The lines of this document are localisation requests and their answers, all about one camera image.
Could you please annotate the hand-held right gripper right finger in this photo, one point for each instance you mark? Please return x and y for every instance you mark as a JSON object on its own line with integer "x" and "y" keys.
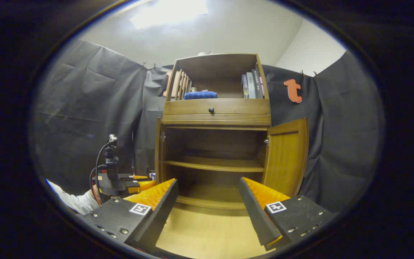
{"x": 255, "y": 216}

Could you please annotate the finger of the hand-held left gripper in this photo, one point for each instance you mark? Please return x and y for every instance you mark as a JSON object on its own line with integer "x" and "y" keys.
{"x": 146, "y": 185}
{"x": 140, "y": 177}

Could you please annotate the blue folded cloth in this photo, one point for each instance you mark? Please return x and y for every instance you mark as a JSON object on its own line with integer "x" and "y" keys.
{"x": 199, "y": 95}

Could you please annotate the wooden double-door shoe cabinet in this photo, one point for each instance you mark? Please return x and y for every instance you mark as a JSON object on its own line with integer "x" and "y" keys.
{"x": 214, "y": 72}

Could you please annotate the blue spine book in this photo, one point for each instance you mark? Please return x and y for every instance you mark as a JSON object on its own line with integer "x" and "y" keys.
{"x": 244, "y": 86}

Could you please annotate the grey spine book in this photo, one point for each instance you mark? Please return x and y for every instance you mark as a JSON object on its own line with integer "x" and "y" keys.
{"x": 251, "y": 85}

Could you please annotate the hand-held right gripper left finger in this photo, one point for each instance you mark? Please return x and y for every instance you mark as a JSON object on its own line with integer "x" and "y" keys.
{"x": 160, "y": 216}

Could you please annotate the dark spine book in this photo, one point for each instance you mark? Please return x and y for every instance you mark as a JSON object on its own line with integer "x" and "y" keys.
{"x": 257, "y": 83}

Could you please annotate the wooden shoe cabinet door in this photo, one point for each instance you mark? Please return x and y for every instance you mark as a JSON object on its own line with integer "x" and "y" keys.
{"x": 286, "y": 158}
{"x": 157, "y": 151}

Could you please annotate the black backdrop cloth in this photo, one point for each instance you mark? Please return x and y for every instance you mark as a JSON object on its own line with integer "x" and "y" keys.
{"x": 84, "y": 108}

